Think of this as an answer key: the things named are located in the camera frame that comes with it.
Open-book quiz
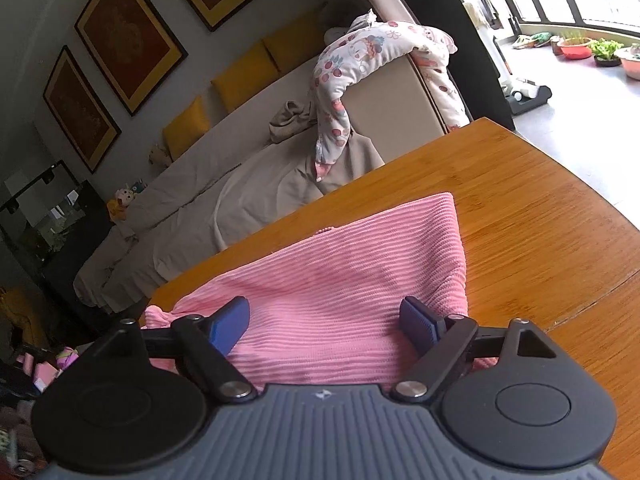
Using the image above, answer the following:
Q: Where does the floral printed blanket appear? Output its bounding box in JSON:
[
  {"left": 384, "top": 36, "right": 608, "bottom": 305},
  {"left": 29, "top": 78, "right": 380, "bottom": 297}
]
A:
[{"left": 309, "top": 9, "right": 473, "bottom": 183}]

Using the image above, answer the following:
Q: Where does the yellow plush toy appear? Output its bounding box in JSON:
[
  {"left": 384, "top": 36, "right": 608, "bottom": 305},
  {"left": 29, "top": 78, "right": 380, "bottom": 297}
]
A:
[{"left": 106, "top": 184, "right": 146, "bottom": 223}]

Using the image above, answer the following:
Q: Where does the black glass cabinet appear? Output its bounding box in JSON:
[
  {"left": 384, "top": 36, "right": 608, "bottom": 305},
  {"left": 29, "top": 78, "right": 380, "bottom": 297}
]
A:
[{"left": 0, "top": 160, "right": 116, "bottom": 311}]

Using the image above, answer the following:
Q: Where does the pink basin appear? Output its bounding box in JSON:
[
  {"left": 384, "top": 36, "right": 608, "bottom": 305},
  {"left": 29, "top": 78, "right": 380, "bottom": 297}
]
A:
[{"left": 615, "top": 46, "right": 640, "bottom": 81}]

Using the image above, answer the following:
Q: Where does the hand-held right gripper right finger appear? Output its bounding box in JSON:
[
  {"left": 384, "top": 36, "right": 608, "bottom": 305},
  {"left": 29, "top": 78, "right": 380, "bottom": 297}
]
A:
[{"left": 390, "top": 296, "right": 558, "bottom": 403}]

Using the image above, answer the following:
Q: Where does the pink box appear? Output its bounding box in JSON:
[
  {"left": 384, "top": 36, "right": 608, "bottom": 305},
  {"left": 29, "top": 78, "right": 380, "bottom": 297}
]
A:
[{"left": 14, "top": 352, "right": 56, "bottom": 393}]

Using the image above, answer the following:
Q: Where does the green bundle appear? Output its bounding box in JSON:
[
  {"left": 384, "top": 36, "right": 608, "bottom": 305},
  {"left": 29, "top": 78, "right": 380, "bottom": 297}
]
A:
[{"left": 512, "top": 32, "right": 553, "bottom": 50}]

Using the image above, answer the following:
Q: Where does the white floor cleaner with dock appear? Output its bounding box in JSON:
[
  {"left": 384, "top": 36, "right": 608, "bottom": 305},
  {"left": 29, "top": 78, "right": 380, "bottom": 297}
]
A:
[{"left": 492, "top": 35, "right": 553, "bottom": 111}]

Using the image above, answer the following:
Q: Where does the beige covered sofa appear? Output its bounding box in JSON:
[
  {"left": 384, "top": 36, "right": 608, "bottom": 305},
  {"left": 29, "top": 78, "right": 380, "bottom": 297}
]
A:
[{"left": 72, "top": 2, "right": 386, "bottom": 313}]

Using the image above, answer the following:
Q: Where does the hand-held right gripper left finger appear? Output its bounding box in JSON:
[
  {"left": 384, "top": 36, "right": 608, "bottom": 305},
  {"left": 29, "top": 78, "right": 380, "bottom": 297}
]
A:
[{"left": 102, "top": 296, "right": 257, "bottom": 403}]

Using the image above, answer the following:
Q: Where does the beige chair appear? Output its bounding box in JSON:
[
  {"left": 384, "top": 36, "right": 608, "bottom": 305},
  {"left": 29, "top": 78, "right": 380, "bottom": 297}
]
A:
[{"left": 345, "top": 52, "right": 451, "bottom": 166}]

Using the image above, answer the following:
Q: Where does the crumpled grey cloth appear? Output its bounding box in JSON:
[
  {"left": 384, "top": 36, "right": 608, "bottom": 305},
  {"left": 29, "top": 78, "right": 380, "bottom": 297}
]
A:
[{"left": 269, "top": 100, "right": 318, "bottom": 143}]

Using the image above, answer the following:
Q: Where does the mustard yellow cloth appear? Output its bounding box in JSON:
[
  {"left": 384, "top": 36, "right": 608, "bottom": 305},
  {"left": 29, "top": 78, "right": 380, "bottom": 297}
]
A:
[{"left": 0, "top": 285, "right": 48, "bottom": 348}]

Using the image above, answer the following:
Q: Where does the red basin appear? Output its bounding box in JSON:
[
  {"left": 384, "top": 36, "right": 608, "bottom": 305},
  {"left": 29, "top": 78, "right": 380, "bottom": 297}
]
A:
[{"left": 557, "top": 37, "right": 596, "bottom": 60}]

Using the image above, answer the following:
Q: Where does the black pot with greens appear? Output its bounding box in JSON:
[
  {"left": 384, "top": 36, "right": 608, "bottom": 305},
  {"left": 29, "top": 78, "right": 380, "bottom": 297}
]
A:
[{"left": 589, "top": 39, "right": 625, "bottom": 68}]

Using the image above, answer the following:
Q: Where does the pink ribbed garment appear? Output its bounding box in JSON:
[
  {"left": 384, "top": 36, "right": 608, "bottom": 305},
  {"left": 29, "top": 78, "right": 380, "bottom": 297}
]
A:
[{"left": 142, "top": 192, "right": 493, "bottom": 388}]

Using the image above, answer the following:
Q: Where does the yellow cushion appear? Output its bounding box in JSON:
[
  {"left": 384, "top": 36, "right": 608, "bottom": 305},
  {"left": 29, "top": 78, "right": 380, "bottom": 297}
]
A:
[
  {"left": 262, "top": 7, "right": 331, "bottom": 73},
  {"left": 211, "top": 40, "right": 280, "bottom": 113},
  {"left": 162, "top": 96, "right": 211, "bottom": 158}
]

